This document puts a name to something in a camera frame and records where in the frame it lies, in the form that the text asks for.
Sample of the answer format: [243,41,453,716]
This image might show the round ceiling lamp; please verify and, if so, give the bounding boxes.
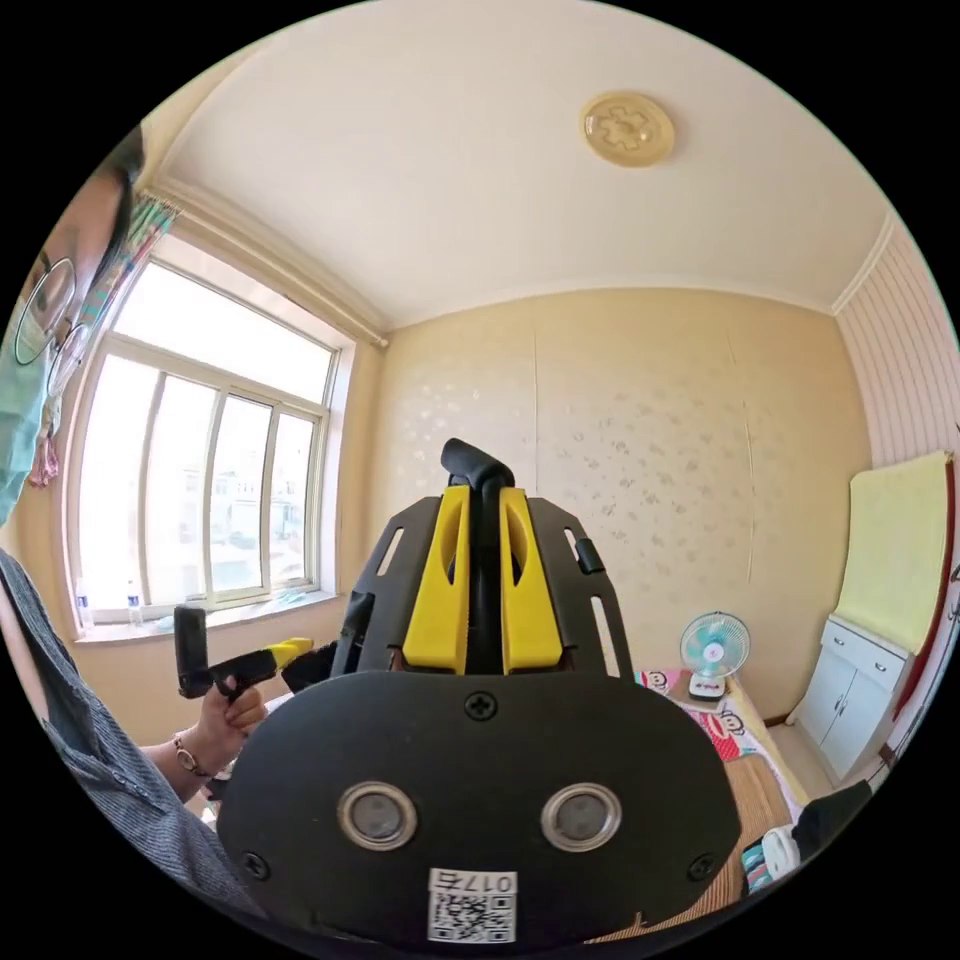
[578,90,677,169]

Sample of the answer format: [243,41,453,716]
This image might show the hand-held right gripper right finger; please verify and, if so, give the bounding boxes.
[500,486,564,670]

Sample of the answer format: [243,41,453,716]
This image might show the small table fan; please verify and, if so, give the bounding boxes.
[679,610,752,704]

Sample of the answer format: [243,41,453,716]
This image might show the person's body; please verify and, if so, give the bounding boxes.
[0,123,268,921]

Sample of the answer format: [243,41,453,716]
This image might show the black pants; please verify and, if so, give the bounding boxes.
[281,437,516,696]

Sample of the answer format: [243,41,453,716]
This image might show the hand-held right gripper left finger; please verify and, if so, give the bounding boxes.
[401,485,472,670]

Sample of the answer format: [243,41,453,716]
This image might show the yellow cloth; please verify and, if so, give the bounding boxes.
[834,449,952,655]

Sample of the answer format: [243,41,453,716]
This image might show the person's left hand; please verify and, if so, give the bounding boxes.
[194,683,267,776]

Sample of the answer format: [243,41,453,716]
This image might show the striped curtain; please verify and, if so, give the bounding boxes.
[28,191,183,490]

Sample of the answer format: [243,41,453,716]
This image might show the person's left forearm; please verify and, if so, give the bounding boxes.
[140,733,216,790]

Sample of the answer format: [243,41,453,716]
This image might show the white cupboard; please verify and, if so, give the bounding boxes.
[793,613,918,787]

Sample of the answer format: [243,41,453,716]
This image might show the bed with woven mat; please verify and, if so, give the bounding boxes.
[592,665,816,948]

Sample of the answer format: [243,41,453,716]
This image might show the pile of clothes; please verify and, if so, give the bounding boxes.
[737,778,895,899]

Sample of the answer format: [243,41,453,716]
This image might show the window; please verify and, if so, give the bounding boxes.
[65,253,360,645]

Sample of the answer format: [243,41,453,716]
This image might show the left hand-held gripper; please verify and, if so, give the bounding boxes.
[211,636,314,704]

